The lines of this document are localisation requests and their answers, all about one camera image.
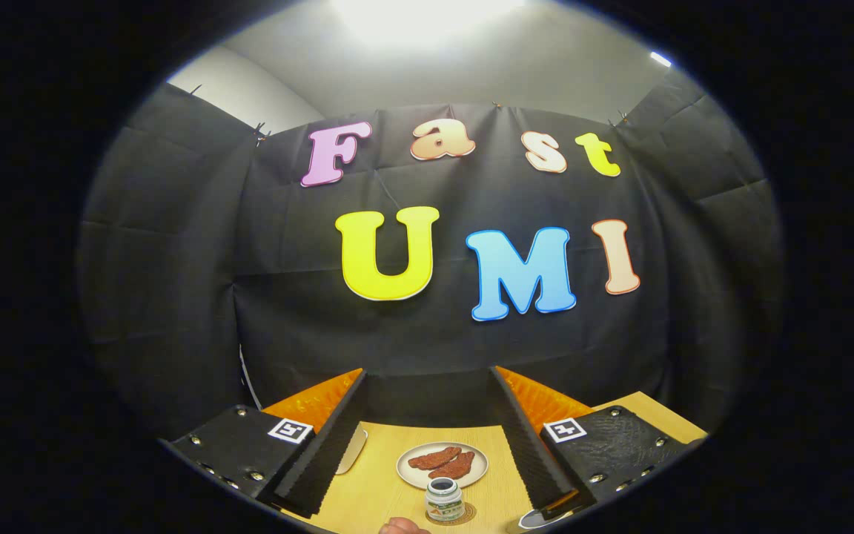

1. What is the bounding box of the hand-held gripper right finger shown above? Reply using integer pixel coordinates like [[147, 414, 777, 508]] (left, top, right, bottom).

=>
[[489, 366, 699, 520]]

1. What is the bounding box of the brown meat slice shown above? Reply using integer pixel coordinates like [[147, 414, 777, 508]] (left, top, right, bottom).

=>
[[428, 451, 476, 481], [408, 446, 463, 471]]

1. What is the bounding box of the white cable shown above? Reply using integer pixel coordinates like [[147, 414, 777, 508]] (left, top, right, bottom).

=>
[[239, 345, 261, 409]]

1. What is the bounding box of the white flat object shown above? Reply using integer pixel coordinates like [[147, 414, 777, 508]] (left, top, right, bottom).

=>
[[335, 428, 369, 476]]

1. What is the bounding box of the white round plate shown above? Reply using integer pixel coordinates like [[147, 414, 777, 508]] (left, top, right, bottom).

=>
[[396, 442, 489, 490]]

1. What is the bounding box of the white juice bottle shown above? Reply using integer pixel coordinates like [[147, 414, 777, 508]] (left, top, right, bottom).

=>
[[425, 477, 466, 522]]

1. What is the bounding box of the wooden table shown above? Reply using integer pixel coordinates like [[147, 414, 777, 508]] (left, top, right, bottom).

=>
[[282, 391, 708, 534]]

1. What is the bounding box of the white cup with wooden handle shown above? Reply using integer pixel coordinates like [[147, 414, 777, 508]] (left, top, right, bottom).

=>
[[518, 507, 575, 532]]

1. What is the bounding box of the large ceiling light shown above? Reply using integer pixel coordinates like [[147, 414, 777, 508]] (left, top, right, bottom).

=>
[[331, 0, 528, 38]]

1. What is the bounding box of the black backdrop cloth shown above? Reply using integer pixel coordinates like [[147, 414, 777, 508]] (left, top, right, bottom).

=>
[[77, 63, 784, 438]]

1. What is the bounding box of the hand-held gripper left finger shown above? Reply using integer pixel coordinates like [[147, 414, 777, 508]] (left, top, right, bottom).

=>
[[159, 368, 370, 520]]

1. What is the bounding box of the round cork coaster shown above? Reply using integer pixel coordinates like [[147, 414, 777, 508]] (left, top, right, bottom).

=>
[[426, 501, 477, 527]]

